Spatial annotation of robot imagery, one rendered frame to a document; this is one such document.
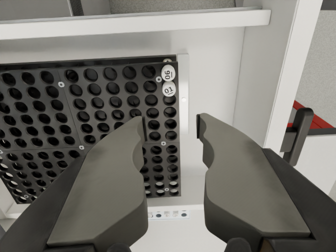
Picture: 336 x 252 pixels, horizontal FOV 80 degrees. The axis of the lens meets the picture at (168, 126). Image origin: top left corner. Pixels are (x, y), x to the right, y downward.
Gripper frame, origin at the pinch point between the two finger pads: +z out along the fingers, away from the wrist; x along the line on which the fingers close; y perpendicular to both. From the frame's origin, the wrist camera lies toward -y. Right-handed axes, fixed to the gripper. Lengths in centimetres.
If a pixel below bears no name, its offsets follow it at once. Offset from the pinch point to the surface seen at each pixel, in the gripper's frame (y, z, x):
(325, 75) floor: 30, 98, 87
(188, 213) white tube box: 33.9, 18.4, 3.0
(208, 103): 5.4, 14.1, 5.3
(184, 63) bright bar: -0.4, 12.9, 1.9
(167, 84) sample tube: 0.0, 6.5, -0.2
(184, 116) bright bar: 6.6, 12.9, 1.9
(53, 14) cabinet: -6.2, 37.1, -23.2
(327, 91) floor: 39, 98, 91
